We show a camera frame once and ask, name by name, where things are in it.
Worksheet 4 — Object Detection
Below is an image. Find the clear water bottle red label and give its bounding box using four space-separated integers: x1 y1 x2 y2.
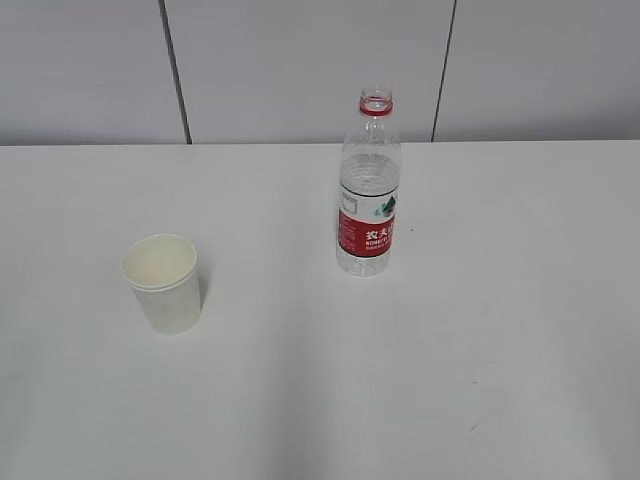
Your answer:
336 87 402 277

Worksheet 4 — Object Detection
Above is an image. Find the white paper cup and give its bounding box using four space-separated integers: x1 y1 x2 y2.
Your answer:
121 234 202 335

